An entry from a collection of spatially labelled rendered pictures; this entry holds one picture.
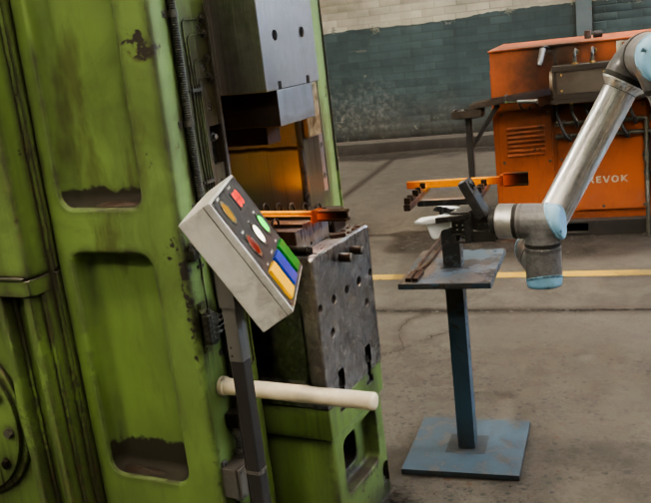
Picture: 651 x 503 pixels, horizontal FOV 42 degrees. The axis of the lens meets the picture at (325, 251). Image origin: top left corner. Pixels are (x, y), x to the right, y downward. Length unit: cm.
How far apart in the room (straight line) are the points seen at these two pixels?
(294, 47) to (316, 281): 64
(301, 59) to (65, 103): 64
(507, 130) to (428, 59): 428
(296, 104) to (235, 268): 76
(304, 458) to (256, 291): 94
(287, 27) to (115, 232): 71
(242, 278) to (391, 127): 851
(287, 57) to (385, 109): 784
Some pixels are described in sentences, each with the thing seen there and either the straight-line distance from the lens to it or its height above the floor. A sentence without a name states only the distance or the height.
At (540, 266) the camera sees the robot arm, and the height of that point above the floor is 87.
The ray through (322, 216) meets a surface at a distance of 241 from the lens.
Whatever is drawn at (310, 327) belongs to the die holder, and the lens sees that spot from 236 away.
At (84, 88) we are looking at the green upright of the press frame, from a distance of 232.
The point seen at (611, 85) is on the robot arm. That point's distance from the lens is 231.
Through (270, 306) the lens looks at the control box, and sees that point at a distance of 173.
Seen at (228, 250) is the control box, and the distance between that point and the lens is 171.
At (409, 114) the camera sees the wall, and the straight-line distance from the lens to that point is 1009.
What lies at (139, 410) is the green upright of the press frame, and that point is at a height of 52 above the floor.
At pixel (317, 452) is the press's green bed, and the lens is 254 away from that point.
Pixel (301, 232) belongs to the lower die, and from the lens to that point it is 236.
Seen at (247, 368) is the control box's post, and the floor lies 78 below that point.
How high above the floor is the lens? 150
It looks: 14 degrees down
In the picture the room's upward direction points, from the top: 7 degrees counter-clockwise
